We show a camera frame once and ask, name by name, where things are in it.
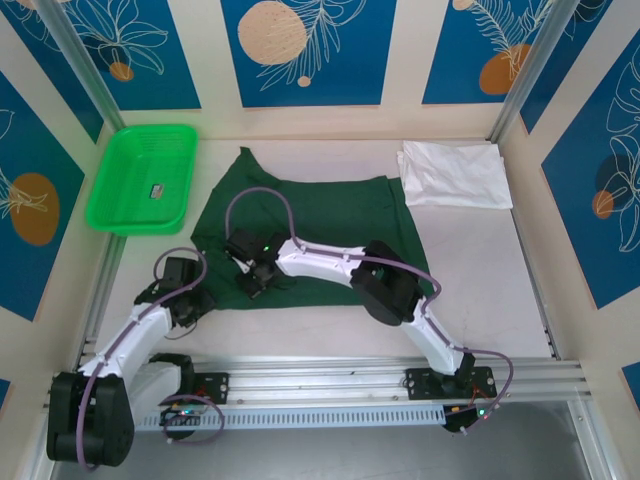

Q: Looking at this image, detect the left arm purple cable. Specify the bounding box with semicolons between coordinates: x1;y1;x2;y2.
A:
74;247;225;471

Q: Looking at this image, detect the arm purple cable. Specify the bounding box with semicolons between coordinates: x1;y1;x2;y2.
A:
224;187;515;436
74;247;225;471

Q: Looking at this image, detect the aluminium frame bar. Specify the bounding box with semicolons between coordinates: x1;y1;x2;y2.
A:
14;409;69;480
567;399;626;480

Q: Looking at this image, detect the aluminium frame post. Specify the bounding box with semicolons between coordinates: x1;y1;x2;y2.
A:
35;0;141;157
487;0;577;145

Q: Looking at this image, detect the white folded t-shirt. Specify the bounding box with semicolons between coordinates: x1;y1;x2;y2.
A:
397;139;515;211

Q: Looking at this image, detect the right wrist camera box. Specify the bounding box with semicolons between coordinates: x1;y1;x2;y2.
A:
162;255;199;291

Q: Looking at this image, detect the grey slotted cable duct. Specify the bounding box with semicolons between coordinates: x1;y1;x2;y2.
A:
132;405;447;434

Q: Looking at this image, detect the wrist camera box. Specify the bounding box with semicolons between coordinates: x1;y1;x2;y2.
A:
162;255;199;291
224;228;261;274

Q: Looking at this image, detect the green plastic basket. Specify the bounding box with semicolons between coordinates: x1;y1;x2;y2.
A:
84;123;200;236

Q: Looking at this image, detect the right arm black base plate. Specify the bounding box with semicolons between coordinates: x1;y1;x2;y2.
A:
404;367;499;401

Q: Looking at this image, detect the aluminium side rail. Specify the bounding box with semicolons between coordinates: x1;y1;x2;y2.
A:
499;142;564;362
82;232;129;361

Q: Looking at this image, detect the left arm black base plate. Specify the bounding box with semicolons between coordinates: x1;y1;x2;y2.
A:
138;372;231;406

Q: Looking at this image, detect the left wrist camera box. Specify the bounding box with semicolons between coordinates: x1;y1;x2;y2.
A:
224;228;261;274

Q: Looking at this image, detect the aluminium mounting rail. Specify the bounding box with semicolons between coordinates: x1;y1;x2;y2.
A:
42;354;596;412

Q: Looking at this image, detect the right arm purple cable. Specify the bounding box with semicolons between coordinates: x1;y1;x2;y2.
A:
224;187;515;436

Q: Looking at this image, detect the dark green t-shirt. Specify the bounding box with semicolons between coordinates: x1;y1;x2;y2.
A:
189;146;431;312

